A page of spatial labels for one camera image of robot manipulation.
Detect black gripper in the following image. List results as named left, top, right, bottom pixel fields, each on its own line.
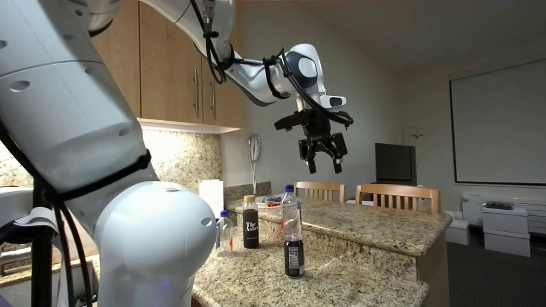
left=297, top=120, right=350, bottom=175

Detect clear blue-capped water bottle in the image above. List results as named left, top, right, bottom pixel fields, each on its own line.
left=280, top=182, right=306, bottom=243

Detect dark tan-capped drink bottle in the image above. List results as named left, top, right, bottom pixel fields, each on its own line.
left=243, top=194, right=261, bottom=250

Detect black soda can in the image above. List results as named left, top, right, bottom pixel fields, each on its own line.
left=284, top=236, right=308, bottom=279

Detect small blue-capped water bottle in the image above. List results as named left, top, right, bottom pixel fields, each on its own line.
left=217, top=207, right=236, bottom=252

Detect wooden slat-back chair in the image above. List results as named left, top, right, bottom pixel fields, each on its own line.
left=355, top=182, right=444, bottom=214
left=294, top=178, right=348, bottom=206

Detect red items on counter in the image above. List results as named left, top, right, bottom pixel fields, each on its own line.
left=263, top=192, right=285, bottom=207

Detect black television screen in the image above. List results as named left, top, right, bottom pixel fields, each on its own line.
left=374, top=141, right=418, bottom=185

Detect white paper towel roll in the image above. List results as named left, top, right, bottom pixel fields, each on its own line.
left=198, top=177, right=227, bottom=218

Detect small white box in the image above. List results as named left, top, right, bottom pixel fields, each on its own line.
left=444, top=209, right=473, bottom=247

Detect grey dark-framed projector screen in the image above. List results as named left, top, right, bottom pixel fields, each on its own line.
left=449, top=57, right=546, bottom=187

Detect white printer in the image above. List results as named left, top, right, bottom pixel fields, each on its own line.
left=461, top=190, right=546, bottom=235
left=482, top=201, right=533, bottom=259

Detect black vertical pole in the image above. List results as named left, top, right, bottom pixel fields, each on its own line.
left=29, top=175, right=57, bottom=307

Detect white wall phone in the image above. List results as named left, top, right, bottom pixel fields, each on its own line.
left=246, top=132, right=263, bottom=197

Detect small wall fixture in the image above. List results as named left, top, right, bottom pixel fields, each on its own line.
left=405, top=124, right=427, bottom=141

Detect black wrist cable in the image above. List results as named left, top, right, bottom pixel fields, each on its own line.
left=190, top=0, right=321, bottom=115

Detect wooden wall cabinets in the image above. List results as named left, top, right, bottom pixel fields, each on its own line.
left=89, top=0, right=250, bottom=136

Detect thick black base cable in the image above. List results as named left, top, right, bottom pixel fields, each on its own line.
left=0, top=120, right=94, bottom=307

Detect grey strap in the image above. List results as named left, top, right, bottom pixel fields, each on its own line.
left=0, top=206, right=60, bottom=247

